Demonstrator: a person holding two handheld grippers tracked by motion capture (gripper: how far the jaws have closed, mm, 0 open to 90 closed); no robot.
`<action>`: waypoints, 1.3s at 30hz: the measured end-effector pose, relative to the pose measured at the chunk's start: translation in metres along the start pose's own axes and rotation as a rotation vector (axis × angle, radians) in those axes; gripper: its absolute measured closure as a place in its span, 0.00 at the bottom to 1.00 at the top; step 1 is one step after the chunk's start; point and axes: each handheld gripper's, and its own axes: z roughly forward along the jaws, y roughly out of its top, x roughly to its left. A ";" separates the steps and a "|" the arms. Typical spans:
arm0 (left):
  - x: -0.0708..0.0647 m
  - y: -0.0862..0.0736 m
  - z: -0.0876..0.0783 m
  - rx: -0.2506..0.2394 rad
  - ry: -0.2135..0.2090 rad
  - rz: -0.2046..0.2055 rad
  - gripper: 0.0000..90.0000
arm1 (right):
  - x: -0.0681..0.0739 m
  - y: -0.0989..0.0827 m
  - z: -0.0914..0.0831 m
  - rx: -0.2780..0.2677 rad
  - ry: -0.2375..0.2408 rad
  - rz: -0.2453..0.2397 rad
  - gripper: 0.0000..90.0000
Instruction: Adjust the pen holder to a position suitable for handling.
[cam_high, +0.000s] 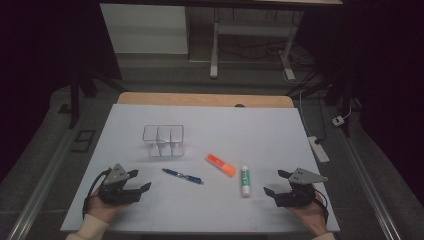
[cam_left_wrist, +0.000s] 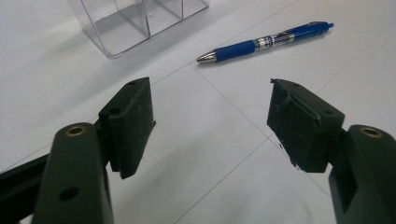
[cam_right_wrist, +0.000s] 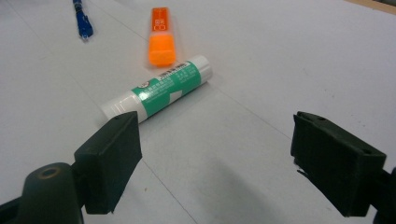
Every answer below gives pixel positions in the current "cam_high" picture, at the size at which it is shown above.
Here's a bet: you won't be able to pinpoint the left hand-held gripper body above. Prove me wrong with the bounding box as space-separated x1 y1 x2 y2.
98 163 143 205

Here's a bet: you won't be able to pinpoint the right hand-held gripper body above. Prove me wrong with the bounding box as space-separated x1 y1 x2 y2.
273 167 329 208

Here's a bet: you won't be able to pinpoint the green and white glue stick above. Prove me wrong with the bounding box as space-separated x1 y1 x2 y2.
240 165 251 198

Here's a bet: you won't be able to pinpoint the blue pen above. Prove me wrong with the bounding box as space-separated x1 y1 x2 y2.
162 168 205 185

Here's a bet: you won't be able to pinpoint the clear plastic organizer box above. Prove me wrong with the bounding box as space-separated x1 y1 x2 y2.
142 124 185 158

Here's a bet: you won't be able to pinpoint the orange highlighter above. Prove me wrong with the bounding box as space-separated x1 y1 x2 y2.
204 153 237 178

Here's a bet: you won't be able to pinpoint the person's left hand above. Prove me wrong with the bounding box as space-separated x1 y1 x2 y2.
85 187 131 224

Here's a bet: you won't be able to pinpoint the person's right hand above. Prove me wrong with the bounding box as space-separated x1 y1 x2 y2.
286 193 330 236

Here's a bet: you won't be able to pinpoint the white power strip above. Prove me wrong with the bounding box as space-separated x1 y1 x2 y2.
307 135 331 164

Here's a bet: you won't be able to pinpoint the black metal stand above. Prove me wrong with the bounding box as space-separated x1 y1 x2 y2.
285 64 356 138
58 64 129 130

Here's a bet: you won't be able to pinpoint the white cabinet panel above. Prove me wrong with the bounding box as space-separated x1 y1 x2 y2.
99 3 190 55

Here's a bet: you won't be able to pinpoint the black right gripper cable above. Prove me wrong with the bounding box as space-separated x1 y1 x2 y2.
313 187 330 224

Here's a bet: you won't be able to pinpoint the white cable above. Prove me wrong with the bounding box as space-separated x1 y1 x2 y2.
283 68 354 138

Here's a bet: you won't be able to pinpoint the aluminium rail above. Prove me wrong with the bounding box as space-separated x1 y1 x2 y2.
339 128 403 240
6 128 83 240

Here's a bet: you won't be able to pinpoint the black floor cables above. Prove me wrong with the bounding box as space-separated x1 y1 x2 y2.
218 34 318 68

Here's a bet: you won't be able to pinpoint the grey metal desk frame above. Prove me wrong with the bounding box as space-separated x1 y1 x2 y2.
209 8 305 81

